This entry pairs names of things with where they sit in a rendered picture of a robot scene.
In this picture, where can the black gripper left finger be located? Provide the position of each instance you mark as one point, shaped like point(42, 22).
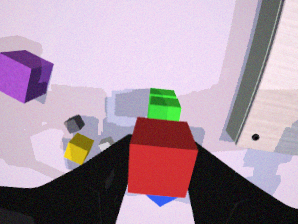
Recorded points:
point(90, 194)

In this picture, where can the small yellow block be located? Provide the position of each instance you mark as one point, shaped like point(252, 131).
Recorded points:
point(78, 148)

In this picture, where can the red block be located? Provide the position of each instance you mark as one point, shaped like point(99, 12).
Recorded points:
point(162, 154)

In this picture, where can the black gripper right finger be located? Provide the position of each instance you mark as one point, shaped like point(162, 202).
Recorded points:
point(218, 195)

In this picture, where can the blue block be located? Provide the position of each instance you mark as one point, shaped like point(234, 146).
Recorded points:
point(160, 200)

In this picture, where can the purple block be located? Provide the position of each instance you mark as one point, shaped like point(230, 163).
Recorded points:
point(23, 75)

